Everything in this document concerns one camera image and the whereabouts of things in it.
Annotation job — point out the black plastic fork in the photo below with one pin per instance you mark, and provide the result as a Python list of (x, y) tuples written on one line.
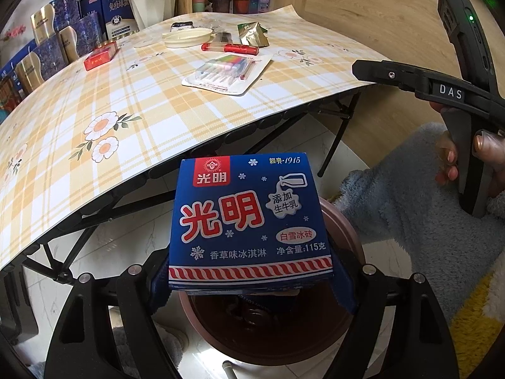
[(223, 37)]

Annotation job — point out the blue illustrated box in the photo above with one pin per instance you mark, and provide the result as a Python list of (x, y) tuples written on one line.
[(260, 3)]

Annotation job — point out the small dark blue box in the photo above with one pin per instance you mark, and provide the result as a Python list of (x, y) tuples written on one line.
[(90, 4)]

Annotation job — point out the red cigarette pack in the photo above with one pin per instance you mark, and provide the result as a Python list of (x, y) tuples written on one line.
[(98, 58)]

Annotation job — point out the cream plastic lid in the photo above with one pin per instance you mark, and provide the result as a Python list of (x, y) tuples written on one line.
[(185, 38)]

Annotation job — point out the blue ice cream box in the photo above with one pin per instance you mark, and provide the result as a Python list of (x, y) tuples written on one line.
[(252, 221)]

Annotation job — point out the white faceted flower pot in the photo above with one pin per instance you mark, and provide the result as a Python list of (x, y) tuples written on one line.
[(154, 6)]

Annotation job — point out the yellow fleece garment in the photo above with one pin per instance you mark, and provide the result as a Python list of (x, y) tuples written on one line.
[(481, 316)]

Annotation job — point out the yellow plaid floral tablecloth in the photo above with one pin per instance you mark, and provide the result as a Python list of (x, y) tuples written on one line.
[(118, 87)]

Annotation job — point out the black white small packet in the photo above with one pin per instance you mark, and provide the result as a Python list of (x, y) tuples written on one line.
[(181, 26)]

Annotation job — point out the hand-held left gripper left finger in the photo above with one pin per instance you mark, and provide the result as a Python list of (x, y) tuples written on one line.
[(159, 288)]

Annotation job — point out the coloured marker blister pack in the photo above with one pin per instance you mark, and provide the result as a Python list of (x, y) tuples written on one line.
[(225, 73)]

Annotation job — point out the person's right forearm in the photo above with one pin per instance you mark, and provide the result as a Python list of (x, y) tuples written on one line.
[(394, 221)]

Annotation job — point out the grey fuzzy slipper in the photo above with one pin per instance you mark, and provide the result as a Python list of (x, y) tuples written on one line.
[(171, 335)]

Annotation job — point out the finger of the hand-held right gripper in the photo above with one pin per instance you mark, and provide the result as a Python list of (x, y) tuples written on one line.
[(386, 73)]

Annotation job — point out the person's right hand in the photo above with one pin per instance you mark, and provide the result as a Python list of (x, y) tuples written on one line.
[(489, 148)]

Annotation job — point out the black folding table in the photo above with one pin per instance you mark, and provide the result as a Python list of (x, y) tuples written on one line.
[(337, 134)]

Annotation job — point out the gold and blue gift box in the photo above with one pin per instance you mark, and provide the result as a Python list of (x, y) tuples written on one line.
[(55, 12), (81, 37), (39, 65)]

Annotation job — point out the red stick packet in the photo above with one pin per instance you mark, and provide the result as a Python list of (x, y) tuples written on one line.
[(244, 49)]

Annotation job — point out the brown plastic bin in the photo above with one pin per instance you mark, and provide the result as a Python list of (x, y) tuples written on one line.
[(276, 323)]

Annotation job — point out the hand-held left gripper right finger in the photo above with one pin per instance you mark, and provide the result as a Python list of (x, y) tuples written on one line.
[(343, 284)]

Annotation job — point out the flat blue box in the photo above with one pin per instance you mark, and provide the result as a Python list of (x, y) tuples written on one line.
[(15, 61)]

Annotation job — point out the green gold foil packet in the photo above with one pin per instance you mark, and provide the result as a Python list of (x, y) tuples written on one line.
[(252, 35)]

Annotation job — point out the blue box with round emblem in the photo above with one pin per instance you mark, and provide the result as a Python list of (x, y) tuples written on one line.
[(118, 17)]

